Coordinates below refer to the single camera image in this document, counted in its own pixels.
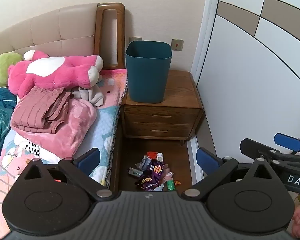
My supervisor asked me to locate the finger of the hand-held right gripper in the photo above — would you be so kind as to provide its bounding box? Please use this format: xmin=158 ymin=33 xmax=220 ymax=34
xmin=240 ymin=138 xmax=282 ymax=159
xmin=274 ymin=133 xmax=300 ymax=155

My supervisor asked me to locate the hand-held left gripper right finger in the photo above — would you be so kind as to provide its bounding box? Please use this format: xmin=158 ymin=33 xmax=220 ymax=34
xmin=181 ymin=147 xmax=279 ymax=202

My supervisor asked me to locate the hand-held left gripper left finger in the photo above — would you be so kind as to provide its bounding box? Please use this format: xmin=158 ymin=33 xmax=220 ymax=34
xmin=15 ymin=148 xmax=115 ymax=202

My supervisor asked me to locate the pale pink wrapper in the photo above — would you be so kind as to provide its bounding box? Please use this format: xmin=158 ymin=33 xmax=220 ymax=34
xmin=161 ymin=164 xmax=175 ymax=183

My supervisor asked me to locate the teal plastic trash bin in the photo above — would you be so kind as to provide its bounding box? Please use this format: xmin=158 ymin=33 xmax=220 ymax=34
xmin=125 ymin=41 xmax=172 ymax=104

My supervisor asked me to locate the person's right hand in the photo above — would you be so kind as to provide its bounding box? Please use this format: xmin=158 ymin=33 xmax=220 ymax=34
xmin=291 ymin=206 xmax=300 ymax=238

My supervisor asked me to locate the pink fleece blanket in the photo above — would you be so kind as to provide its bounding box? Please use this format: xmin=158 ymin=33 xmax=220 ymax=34
xmin=11 ymin=97 xmax=97 ymax=159

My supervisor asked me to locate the cartoon printed bed sheet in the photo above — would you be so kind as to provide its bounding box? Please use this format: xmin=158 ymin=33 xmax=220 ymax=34
xmin=0 ymin=69 xmax=128 ymax=205

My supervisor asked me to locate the wooden nightstand drawer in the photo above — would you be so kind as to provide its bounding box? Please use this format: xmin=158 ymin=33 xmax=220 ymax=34
xmin=126 ymin=122 xmax=196 ymax=138
xmin=124 ymin=106 xmax=201 ymax=125

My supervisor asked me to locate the silver blue wrapper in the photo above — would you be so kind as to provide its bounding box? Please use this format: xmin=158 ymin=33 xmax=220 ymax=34
xmin=136 ymin=155 xmax=153 ymax=172

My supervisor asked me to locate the purple snack packet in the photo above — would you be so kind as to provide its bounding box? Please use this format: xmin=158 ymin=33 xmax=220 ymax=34
xmin=135 ymin=159 xmax=165 ymax=192

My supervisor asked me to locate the white printed shirt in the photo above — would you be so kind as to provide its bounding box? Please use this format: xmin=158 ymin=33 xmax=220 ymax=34
xmin=14 ymin=132 xmax=60 ymax=165

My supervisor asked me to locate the grey crumpled garment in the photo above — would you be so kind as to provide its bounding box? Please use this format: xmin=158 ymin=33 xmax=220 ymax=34
xmin=71 ymin=81 xmax=105 ymax=107

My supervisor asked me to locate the wooden nightstand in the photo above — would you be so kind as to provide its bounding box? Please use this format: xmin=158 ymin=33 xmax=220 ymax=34
xmin=120 ymin=70 xmax=204 ymax=145

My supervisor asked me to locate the dusty rose quilted cloth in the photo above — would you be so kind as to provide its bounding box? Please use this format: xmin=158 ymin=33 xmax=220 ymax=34
xmin=10 ymin=86 xmax=73 ymax=134

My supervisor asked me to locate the white and tan wardrobe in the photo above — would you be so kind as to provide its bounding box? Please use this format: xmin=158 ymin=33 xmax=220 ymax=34
xmin=187 ymin=0 xmax=300 ymax=180

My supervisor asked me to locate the pink plush bear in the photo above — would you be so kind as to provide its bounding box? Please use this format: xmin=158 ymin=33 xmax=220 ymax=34
xmin=7 ymin=50 xmax=104 ymax=97

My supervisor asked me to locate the teal plaid blanket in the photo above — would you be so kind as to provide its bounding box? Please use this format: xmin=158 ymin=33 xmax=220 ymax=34
xmin=0 ymin=87 xmax=18 ymax=160

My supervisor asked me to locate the green plush toy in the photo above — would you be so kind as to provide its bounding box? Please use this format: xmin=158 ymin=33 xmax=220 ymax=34
xmin=0 ymin=52 xmax=24 ymax=90

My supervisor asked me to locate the beige padded headboard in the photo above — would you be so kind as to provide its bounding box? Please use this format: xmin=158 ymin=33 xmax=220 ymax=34
xmin=0 ymin=3 xmax=99 ymax=63

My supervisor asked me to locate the white wire clothes hanger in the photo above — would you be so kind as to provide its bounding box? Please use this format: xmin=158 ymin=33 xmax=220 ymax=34
xmin=0 ymin=159 xmax=17 ymax=204

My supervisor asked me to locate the beige switch with red dot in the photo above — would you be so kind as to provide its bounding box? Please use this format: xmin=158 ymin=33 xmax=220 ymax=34
xmin=171 ymin=39 xmax=184 ymax=51

